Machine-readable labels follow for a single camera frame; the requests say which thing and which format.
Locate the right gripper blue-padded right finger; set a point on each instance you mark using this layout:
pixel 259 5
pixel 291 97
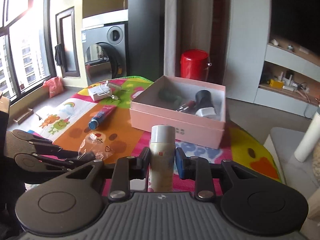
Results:
pixel 247 199

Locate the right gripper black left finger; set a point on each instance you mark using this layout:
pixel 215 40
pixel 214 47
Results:
pixel 75 200

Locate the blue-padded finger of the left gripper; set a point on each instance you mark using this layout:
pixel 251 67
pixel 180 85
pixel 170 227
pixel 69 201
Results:
pixel 67 163

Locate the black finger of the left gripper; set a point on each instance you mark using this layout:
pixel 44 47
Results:
pixel 47 148

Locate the clear plastic bag with parts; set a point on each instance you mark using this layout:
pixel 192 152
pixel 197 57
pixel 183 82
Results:
pixel 94 147

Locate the blue pink tube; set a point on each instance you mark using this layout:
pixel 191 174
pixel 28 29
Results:
pixel 99 118

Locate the white product box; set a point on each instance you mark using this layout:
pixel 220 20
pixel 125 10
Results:
pixel 100 92

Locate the white spray can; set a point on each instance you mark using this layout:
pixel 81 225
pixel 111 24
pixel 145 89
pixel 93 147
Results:
pixel 162 147

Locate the white charger adapter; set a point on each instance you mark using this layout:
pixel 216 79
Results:
pixel 206 112

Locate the red metal handle tool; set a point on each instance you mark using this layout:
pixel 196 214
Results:
pixel 186 106

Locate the colourful cartoon play mat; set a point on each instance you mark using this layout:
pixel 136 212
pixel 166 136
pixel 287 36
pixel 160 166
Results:
pixel 66 125

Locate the red plastic bag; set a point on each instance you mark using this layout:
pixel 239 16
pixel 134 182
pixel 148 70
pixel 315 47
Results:
pixel 55 86

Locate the grey side table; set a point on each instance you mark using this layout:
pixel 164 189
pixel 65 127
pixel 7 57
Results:
pixel 282 143

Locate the pink cardboard box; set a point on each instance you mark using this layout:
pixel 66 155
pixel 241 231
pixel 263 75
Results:
pixel 157 106

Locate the grey washing machine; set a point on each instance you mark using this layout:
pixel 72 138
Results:
pixel 104 42

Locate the grey TV shelf unit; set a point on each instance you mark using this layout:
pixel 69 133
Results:
pixel 290 78

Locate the red cylindrical canister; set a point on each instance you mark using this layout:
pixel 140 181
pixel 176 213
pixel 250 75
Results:
pixel 195 64

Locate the black television screen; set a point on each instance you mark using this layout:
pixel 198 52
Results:
pixel 297 21

